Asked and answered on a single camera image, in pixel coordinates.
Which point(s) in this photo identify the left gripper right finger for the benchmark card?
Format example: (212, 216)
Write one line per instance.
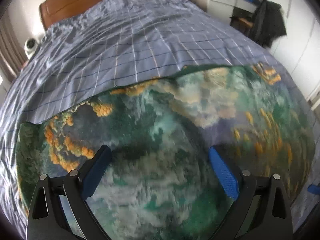
(260, 208)

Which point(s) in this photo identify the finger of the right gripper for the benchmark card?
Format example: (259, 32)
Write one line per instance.
(314, 189)

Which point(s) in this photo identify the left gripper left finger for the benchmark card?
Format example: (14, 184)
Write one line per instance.
(47, 220)

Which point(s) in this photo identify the green printed silk jacket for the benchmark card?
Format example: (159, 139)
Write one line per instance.
(160, 184)

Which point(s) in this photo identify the beige curtain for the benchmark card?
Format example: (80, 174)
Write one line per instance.
(12, 55)

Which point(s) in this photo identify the black coat on chair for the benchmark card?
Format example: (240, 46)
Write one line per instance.
(268, 24)

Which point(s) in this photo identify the blue checked bed cover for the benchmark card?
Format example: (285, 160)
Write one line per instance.
(113, 44)

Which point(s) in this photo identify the white desk with drawers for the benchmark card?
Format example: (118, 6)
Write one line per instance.
(224, 10)

